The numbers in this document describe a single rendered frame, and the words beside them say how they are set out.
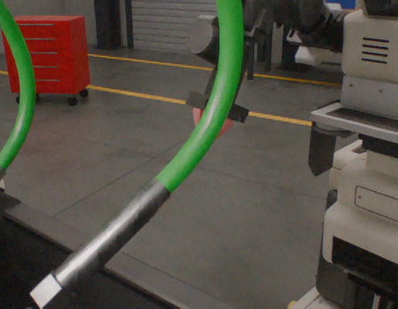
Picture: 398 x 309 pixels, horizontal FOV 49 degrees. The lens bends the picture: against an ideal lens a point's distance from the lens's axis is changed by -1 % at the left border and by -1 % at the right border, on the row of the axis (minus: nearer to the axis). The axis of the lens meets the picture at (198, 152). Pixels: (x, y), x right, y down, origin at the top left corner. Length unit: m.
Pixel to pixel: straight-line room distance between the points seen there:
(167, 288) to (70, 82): 4.14
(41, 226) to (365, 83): 0.63
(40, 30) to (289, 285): 3.44
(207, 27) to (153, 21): 7.10
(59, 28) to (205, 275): 3.09
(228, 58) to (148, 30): 7.64
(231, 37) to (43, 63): 4.45
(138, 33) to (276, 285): 6.50
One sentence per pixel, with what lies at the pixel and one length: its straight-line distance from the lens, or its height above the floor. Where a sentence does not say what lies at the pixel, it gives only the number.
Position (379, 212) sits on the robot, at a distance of 1.01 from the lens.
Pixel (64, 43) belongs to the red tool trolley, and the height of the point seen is 0.64.
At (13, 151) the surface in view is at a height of 1.14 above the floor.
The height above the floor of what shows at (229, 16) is 1.27.
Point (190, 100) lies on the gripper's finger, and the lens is 0.79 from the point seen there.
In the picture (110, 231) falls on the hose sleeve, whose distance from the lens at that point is 0.26.
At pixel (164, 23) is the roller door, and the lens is 7.70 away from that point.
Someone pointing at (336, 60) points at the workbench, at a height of 0.36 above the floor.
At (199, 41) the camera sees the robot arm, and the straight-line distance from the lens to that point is 0.73.
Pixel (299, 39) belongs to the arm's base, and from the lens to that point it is 1.01.
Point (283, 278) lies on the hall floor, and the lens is 2.11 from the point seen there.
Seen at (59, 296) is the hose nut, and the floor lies 1.13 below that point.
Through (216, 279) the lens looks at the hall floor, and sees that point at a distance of 2.07.
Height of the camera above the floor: 1.29
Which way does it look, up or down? 23 degrees down
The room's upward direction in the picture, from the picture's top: straight up
